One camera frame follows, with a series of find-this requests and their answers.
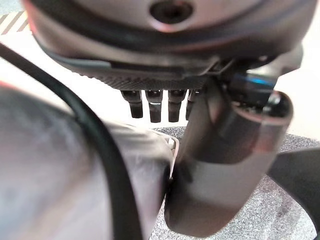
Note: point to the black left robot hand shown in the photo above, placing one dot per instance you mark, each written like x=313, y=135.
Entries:
x=215, y=175

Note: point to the grey speckled floor mat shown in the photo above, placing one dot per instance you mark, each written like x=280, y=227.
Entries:
x=260, y=215

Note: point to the silver robot leg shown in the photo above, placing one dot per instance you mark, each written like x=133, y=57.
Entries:
x=50, y=162

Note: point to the striped floor marking tape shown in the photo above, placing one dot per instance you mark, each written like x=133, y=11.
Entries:
x=12, y=23

